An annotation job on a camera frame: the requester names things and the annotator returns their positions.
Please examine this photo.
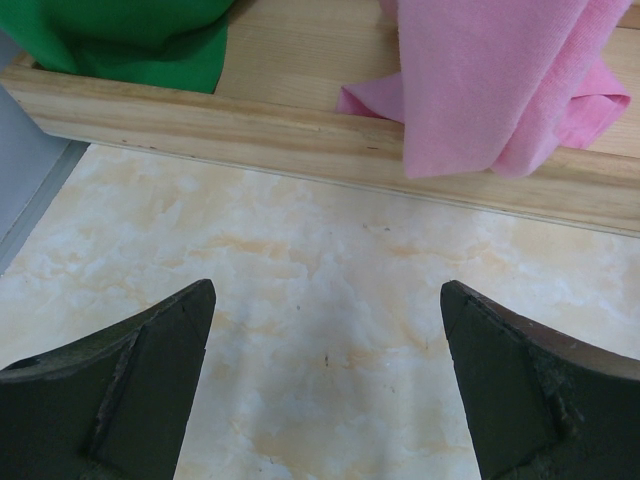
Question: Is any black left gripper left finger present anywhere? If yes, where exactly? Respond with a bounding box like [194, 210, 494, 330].
[1, 279, 216, 479]

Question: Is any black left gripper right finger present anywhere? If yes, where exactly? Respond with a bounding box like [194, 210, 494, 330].
[440, 281, 639, 479]

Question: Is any pink t-shirt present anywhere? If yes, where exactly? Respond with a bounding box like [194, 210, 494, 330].
[336, 1, 631, 178]

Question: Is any green tank top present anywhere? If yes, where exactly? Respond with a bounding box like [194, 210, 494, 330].
[1, 0, 233, 93]

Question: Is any wooden clothes rack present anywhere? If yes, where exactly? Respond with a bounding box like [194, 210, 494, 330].
[1, 1, 639, 237]

